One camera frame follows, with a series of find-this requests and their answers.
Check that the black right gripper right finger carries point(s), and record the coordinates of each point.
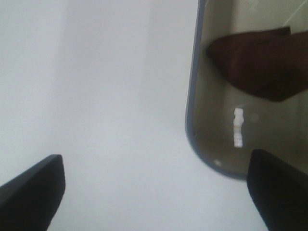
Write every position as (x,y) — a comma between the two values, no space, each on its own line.
(279,192)

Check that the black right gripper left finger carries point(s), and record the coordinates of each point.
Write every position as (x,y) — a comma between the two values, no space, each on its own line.
(29,201)

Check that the brown towel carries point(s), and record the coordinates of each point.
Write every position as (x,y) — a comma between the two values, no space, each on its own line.
(270,64)

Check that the beige basket with grey rim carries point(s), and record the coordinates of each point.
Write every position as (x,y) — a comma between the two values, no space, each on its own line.
(223,124)

